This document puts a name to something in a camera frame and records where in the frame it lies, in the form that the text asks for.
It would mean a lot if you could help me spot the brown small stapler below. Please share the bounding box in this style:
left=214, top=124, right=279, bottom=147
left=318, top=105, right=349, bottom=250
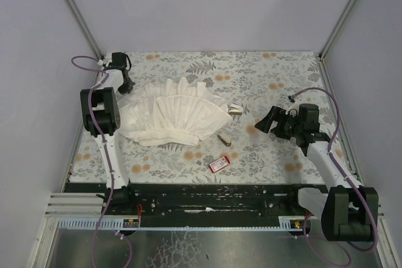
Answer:
left=217, top=132, right=232, bottom=147

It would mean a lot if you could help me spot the red white staples box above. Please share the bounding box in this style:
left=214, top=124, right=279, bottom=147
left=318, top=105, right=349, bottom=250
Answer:
left=209, top=156, right=230, bottom=173

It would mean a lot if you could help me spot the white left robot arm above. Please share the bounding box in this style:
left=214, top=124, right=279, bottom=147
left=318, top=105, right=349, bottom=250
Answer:
left=80, top=52, right=134, bottom=205

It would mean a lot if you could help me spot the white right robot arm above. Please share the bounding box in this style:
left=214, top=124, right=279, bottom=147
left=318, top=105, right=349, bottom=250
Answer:
left=255, top=104, right=378, bottom=242

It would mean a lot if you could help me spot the floral table mat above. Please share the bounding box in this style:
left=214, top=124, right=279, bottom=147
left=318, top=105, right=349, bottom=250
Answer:
left=67, top=50, right=360, bottom=185

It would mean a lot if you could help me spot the white folded cloth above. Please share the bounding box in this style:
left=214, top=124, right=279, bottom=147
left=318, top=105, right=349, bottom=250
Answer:
left=117, top=77, right=232, bottom=146

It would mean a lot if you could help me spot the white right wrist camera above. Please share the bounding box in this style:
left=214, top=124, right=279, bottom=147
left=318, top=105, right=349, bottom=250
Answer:
left=286, top=95, right=300, bottom=117

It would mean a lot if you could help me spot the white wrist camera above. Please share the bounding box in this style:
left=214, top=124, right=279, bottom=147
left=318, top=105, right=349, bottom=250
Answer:
left=97, top=59, right=112, bottom=70
left=286, top=95, right=300, bottom=117

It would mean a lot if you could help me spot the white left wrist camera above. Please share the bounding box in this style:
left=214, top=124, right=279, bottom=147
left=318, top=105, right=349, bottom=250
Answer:
left=97, top=59, right=112, bottom=70

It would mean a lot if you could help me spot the left aluminium frame post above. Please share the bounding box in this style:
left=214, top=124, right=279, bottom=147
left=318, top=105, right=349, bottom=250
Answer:
left=64, top=0, right=103, bottom=59

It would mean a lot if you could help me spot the aluminium frame post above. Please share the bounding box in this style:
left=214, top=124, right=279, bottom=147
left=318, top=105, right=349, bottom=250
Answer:
left=64, top=0, right=103, bottom=59
left=318, top=0, right=358, bottom=60

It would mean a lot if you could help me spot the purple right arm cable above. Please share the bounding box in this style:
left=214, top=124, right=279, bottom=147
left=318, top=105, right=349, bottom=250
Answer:
left=287, top=87, right=379, bottom=264

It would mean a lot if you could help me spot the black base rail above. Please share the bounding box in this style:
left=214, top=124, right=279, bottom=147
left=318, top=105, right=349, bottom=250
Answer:
left=64, top=181, right=324, bottom=218

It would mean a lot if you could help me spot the white cable duct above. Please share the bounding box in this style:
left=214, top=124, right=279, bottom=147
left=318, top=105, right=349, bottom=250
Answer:
left=58, top=212, right=304, bottom=231

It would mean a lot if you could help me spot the right aluminium frame post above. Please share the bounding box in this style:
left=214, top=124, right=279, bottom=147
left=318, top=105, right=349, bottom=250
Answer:
left=318, top=0, right=358, bottom=60

